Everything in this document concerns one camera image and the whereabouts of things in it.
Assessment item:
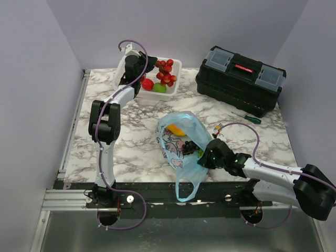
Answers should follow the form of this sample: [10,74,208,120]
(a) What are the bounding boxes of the green fake leafy fruit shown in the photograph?
[197,149,204,158]

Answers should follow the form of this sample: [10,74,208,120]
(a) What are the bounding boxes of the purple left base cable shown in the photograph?
[97,187,148,231]

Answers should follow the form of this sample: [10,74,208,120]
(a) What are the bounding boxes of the hex key set yellow holder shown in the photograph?
[214,124,224,134]

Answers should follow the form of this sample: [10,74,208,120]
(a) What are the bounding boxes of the red fake cherry bunch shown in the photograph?
[156,59,177,87]

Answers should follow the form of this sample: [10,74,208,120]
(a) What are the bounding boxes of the green handled screwdriver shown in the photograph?
[232,112,261,125]

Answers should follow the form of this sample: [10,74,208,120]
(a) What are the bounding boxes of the light blue plastic bag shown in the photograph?
[155,111,213,202]

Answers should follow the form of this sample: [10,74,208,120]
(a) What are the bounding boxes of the aluminium frame profile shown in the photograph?
[41,190,87,211]

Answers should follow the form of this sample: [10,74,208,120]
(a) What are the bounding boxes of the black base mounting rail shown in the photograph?
[86,181,274,220]

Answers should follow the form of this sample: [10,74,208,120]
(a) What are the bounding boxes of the white plastic basket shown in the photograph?
[112,56,182,101]

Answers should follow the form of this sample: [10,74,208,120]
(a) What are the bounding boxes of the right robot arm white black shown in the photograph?
[198,139,335,221]

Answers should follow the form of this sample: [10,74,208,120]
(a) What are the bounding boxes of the black plastic toolbox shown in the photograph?
[195,46,287,118]

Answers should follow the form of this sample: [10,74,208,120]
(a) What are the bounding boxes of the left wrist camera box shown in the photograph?
[123,43,141,57]

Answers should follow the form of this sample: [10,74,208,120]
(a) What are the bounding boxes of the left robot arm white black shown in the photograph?
[88,52,158,207]

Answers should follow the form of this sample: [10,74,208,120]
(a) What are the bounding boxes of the dark purple fake grapes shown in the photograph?
[182,141,199,155]

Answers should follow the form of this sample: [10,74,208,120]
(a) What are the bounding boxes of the red fake peach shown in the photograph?
[141,78,155,91]

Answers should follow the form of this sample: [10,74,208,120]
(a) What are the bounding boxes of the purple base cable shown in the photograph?
[243,202,292,228]
[97,187,148,231]

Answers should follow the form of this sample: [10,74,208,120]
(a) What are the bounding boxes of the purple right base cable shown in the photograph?
[243,202,292,228]

